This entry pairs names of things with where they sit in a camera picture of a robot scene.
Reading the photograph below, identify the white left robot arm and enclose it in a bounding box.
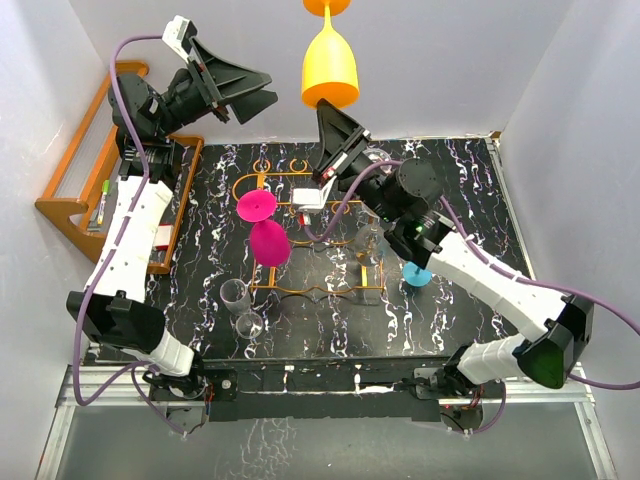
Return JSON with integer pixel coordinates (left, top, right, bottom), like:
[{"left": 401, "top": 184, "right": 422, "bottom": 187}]
[{"left": 66, "top": 37, "right": 278, "bottom": 399}]

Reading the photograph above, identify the red white small box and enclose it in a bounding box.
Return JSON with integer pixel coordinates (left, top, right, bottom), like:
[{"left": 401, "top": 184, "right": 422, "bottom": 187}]
[{"left": 152, "top": 224, "right": 174, "bottom": 251}]

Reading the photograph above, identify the green capped marker pen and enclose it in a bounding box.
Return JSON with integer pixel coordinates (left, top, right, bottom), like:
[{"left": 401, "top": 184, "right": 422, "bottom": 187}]
[{"left": 96, "top": 179, "right": 110, "bottom": 226}]

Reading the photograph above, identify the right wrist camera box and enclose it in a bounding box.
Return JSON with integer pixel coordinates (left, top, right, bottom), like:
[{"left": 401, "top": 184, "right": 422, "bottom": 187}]
[{"left": 291, "top": 184, "right": 331, "bottom": 226}]

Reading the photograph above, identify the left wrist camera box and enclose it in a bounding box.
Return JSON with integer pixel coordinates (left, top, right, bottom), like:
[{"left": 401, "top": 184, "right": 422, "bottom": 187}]
[{"left": 162, "top": 15, "right": 198, "bottom": 63}]

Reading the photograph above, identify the gold wire wine glass rack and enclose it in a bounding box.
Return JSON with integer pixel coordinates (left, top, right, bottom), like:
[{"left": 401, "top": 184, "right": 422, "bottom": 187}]
[{"left": 232, "top": 167, "right": 385, "bottom": 296}]

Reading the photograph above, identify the black base bar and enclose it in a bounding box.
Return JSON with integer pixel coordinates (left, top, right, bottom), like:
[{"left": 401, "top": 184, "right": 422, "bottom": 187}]
[{"left": 143, "top": 357, "right": 504, "bottom": 427}]

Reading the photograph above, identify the blue plastic wine glass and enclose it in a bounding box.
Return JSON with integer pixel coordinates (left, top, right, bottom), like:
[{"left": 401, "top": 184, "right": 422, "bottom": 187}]
[{"left": 402, "top": 262, "right": 432, "bottom": 288}]

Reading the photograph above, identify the orange wooden shelf rack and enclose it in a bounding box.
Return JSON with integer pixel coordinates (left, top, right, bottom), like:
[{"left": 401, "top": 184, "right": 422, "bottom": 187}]
[{"left": 35, "top": 76, "right": 204, "bottom": 275}]

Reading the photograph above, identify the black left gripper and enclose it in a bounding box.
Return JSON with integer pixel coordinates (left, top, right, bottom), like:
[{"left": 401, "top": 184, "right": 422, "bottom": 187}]
[{"left": 155, "top": 39, "right": 278, "bottom": 139}]

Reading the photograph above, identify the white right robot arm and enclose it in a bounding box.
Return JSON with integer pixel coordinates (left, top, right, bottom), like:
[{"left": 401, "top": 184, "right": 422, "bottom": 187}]
[{"left": 313, "top": 99, "right": 594, "bottom": 397}]

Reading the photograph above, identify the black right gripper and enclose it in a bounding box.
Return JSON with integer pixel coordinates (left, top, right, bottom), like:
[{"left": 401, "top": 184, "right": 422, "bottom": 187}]
[{"left": 312, "top": 100, "right": 400, "bottom": 225}]

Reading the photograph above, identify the tall clear wine glass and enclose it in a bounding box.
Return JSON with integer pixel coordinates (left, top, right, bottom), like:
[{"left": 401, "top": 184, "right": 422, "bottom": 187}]
[{"left": 364, "top": 148, "right": 391, "bottom": 167}]

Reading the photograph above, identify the orange plastic wine glass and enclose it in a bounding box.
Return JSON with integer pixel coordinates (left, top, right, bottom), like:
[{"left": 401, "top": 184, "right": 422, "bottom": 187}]
[{"left": 301, "top": 0, "right": 360, "bottom": 109}]

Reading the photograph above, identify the clear champagne flute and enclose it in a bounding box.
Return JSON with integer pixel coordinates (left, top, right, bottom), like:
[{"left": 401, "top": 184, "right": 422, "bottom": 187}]
[{"left": 220, "top": 279, "right": 264, "bottom": 340}]

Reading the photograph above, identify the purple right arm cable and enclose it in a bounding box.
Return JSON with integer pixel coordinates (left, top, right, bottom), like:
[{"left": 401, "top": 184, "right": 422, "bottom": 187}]
[{"left": 304, "top": 159, "right": 640, "bottom": 436}]

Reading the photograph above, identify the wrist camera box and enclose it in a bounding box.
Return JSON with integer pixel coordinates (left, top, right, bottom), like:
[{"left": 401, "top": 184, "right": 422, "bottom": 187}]
[
  {"left": 291, "top": 184, "right": 331, "bottom": 226},
  {"left": 162, "top": 15, "right": 198, "bottom": 63}
]

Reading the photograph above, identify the pink plastic wine glass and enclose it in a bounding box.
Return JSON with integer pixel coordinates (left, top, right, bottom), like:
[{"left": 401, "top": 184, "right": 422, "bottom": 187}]
[{"left": 236, "top": 189, "right": 291, "bottom": 267}]

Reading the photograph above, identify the short clear wine glass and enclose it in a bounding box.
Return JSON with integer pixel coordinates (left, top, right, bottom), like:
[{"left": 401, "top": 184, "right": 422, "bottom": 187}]
[{"left": 353, "top": 223, "right": 385, "bottom": 267}]

